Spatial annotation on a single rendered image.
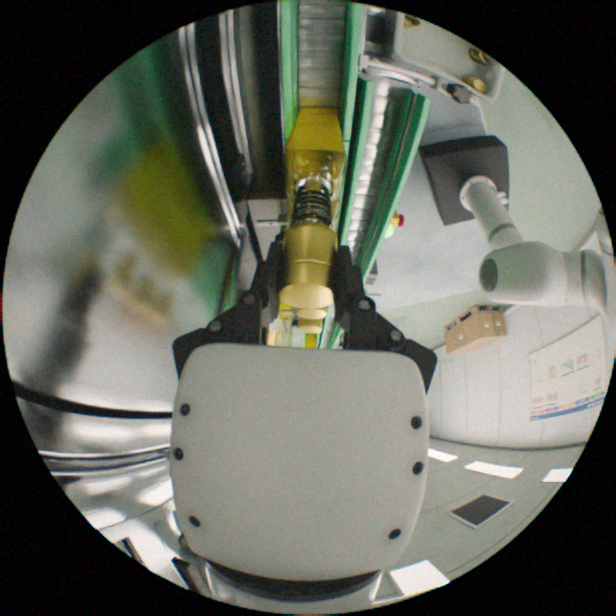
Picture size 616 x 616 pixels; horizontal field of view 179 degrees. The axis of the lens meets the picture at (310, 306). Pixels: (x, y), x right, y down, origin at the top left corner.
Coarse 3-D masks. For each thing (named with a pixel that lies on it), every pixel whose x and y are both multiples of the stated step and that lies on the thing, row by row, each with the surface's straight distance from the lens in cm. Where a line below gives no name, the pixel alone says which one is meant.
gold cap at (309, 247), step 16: (304, 224) 14; (320, 224) 14; (288, 240) 14; (304, 240) 13; (320, 240) 13; (336, 240) 14; (288, 256) 13; (304, 256) 12; (320, 256) 12; (336, 256) 14; (288, 272) 12; (304, 272) 12; (320, 272) 12; (336, 272) 13; (288, 288) 12; (304, 288) 12; (320, 288) 12; (336, 288) 12; (288, 304) 14; (304, 304) 14; (320, 304) 13
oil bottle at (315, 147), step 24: (312, 120) 29; (336, 120) 31; (288, 144) 22; (312, 144) 21; (336, 144) 22; (288, 168) 19; (312, 168) 19; (336, 168) 19; (288, 192) 21; (336, 192) 20
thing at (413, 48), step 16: (400, 16) 46; (400, 32) 44; (416, 32) 53; (432, 32) 55; (448, 32) 56; (400, 48) 43; (416, 48) 52; (432, 48) 54; (448, 48) 56; (464, 48) 58; (416, 64) 44; (432, 64) 53; (448, 64) 55; (464, 64) 57; (480, 64) 59; (496, 64) 56; (496, 80) 54; (480, 96) 50; (496, 96) 53
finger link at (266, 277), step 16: (272, 256) 13; (256, 272) 13; (272, 272) 12; (256, 288) 12; (272, 288) 11; (272, 304) 12; (224, 320) 11; (272, 320) 13; (208, 336) 11; (224, 336) 11
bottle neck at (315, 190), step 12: (300, 180) 19; (312, 180) 18; (324, 180) 19; (300, 192) 17; (312, 192) 17; (324, 192) 17; (300, 204) 16; (312, 204) 16; (324, 204) 16; (300, 216) 15; (312, 216) 15; (324, 216) 15
